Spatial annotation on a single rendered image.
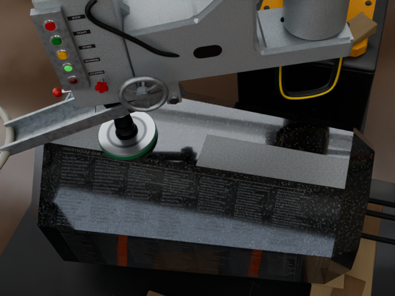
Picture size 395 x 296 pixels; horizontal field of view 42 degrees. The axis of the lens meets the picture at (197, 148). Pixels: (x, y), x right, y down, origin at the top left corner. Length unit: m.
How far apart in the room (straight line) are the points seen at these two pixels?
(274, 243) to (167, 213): 0.39
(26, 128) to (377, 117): 1.91
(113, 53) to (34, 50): 2.27
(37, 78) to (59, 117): 1.61
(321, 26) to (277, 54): 0.15
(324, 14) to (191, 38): 0.37
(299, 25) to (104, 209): 0.97
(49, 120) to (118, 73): 0.48
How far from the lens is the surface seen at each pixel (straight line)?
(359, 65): 2.26
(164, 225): 1.90
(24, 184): 3.01
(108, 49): 1.48
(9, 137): 1.98
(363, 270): 2.33
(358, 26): 2.31
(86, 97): 1.62
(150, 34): 1.46
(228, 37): 1.49
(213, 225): 1.85
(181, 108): 1.98
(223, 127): 1.91
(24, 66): 3.65
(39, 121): 1.97
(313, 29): 1.55
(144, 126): 1.92
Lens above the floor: 2.32
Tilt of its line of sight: 53 degrees down
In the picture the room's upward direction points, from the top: 10 degrees counter-clockwise
